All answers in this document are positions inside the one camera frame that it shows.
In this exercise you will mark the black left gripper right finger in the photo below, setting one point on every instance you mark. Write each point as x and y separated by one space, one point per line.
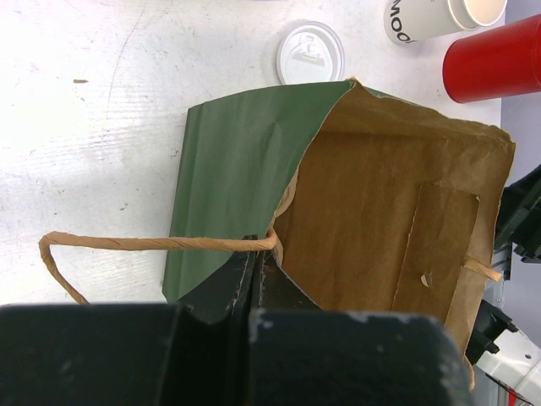
281 354

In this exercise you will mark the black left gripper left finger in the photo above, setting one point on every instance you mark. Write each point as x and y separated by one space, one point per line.
212 341

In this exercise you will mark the green paper bag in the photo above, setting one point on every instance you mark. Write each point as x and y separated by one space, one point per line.
369 202

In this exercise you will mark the translucent plastic lid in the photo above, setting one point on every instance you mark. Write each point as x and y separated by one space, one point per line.
311 53

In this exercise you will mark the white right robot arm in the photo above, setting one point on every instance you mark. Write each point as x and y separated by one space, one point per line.
505 344

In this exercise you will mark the red straw holder cup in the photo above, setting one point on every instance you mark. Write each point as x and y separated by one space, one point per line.
501 62

